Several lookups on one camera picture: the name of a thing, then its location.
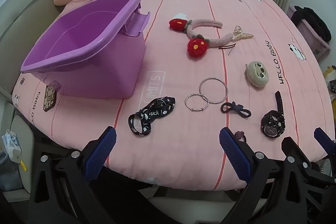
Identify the tissue pack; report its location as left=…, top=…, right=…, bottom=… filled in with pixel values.
left=1, top=129, right=23, bottom=164

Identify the pink printed bedsheet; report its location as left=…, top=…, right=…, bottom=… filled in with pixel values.
left=12, top=0, right=332, bottom=191

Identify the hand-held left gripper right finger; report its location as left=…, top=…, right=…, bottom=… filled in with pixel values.
left=219, top=127, right=307, bottom=224

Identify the dark purple knotted hair tie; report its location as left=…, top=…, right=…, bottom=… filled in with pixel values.
left=220, top=101, right=252, bottom=119

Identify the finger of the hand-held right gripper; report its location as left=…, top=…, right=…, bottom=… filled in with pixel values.
left=281, top=136, right=315, bottom=188
left=314, top=128, right=336, bottom=172

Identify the grey upholstered headboard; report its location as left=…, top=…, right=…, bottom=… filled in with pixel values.
left=0, top=0, right=105, bottom=98

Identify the black wrist watch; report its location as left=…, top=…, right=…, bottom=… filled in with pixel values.
left=261, top=91, right=286, bottom=138

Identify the yellow plush toy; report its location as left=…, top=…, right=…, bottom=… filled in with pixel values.
left=322, top=65, right=336, bottom=93

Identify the pink headband with red flowers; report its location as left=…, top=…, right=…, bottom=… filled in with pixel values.
left=169, top=18, right=223, bottom=59

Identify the purple plastic bin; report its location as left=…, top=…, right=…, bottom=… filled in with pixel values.
left=20, top=0, right=151, bottom=100

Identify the pearl hair claw clip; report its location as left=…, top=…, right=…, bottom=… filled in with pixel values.
left=231, top=25, right=254, bottom=42

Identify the dark thin hairpin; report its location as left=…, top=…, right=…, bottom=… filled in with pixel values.
left=218, top=43, right=237, bottom=56

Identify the black printed ribbon strap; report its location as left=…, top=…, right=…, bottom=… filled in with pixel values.
left=128, top=96, right=176, bottom=136

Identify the black clothing pile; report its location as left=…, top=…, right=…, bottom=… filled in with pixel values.
left=291, top=6, right=332, bottom=42

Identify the small purple charm hair tie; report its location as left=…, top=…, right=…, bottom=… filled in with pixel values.
left=234, top=130, right=247, bottom=144

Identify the round plush sloth pouch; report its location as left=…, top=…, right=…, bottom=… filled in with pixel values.
left=245, top=61, right=269, bottom=88

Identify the dark grey container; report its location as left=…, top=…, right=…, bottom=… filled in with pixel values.
left=0, top=152, right=24, bottom=190

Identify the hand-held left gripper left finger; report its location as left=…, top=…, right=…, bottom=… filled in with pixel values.
left=28, top=126, right=117, bottom=224

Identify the pink storage box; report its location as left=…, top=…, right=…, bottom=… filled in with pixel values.
left=287, top=4, right=331, bottom=62

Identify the small silver bangle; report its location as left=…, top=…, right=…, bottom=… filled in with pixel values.
left=185, top=93, right=210, bottom=111

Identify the large silver bangle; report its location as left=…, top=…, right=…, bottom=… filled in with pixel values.
left=199, top=77, right=228, bottom=104

